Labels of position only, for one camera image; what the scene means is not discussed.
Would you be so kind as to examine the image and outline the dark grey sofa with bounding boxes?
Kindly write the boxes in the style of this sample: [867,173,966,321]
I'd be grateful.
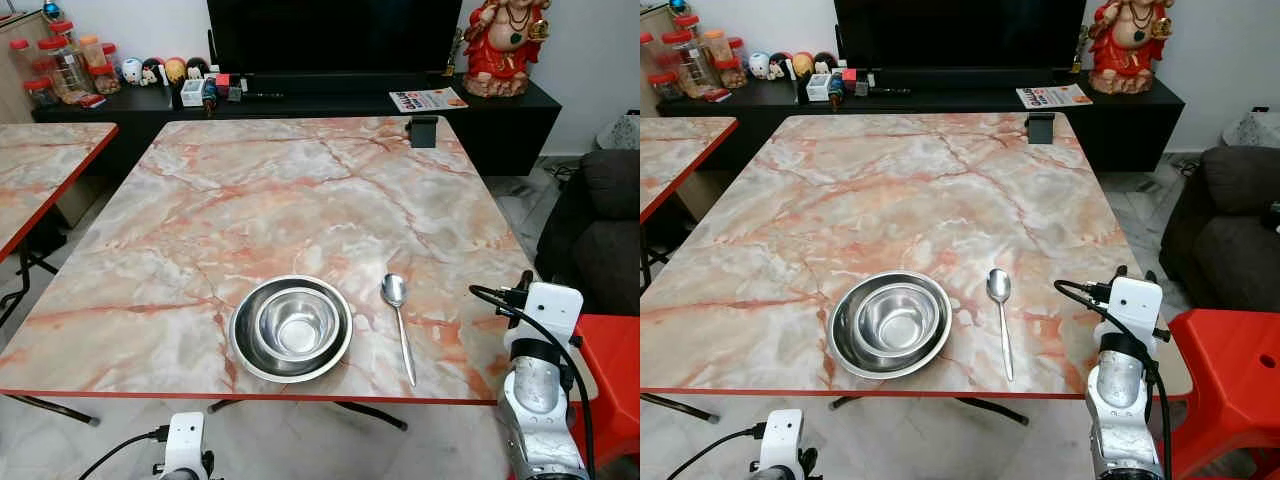
[1160,145,1280,313]
[535,148,641,316]

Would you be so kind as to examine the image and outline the steel spoon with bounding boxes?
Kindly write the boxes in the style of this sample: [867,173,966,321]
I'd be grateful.
[986,268,1016,383]
[380,273,418,388]

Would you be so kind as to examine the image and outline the red plastic stool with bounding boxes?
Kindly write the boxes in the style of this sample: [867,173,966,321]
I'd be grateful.
[570,313,641,471]
[1165,308,1280,479]

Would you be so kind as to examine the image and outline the large shallow steel bowl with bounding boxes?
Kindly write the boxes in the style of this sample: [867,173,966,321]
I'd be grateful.
[228,275,354,384]
[828,270,953,381]

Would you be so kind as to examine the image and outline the black metal table legs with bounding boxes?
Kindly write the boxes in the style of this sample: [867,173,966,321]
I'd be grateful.
[640,393,1031,426]
[0,393,408,431]

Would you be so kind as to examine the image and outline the black TV console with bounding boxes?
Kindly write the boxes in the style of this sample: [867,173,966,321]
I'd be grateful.
[33,72,563,179]
[655,70,1186,173]

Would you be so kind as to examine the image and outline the small steel bowl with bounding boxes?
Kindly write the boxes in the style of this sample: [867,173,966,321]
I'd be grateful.
[855,283,941,358]
[255,287,341,361]

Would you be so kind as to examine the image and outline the grey patterned cushion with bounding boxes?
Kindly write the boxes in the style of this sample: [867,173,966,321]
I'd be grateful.
[1222,110,1280,149]
[595,113,641,151]

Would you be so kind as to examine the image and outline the orange white flyer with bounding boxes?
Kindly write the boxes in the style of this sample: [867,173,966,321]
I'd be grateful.
[389,87,469,113]
[1016,84,1094,109]

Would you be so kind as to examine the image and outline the red laughing Buddha statue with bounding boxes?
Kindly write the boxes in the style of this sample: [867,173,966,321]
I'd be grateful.
[1085,0,1176,96]
[460,0,553,99]

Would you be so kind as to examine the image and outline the large clear jar red lid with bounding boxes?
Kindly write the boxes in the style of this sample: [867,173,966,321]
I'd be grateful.
[38,37,93,103]
[660,30,713,98]

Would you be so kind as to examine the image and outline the beige wooden cabinet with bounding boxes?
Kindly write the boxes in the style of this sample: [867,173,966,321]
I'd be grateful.
[640,5,676,41]
[0,10,46,126]

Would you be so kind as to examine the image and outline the black television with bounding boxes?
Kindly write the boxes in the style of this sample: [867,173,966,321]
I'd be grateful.
[833,0,1086,71]
[207,0,464,76]

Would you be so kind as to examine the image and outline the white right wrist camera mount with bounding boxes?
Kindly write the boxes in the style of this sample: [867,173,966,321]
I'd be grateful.
[1106,277,1165,343]
[522,282,585,346]

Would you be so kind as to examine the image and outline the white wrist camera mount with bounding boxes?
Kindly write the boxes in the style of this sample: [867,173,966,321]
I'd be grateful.
[162,412,207,480]
[1106,277,1165,343]
[758,408,804,480]
[522,282,585,346]

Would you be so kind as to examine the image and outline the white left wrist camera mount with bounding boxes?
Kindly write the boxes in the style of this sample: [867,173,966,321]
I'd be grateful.
[758,408,804,480]
[162,412,207,480]

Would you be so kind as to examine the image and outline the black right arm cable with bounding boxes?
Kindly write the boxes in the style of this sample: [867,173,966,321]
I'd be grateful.
[468,284,598,480]
[1053,279,1173,480]

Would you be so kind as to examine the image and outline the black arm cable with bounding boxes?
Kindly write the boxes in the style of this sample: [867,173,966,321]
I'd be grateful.
[665,424,766,480]
[468,284,598,480]
[1053,279,1173,480]
[78,426,169,480]

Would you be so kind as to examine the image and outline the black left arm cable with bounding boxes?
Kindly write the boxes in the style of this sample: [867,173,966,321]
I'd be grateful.
[665,424,766,480]
[78,426,169,480]

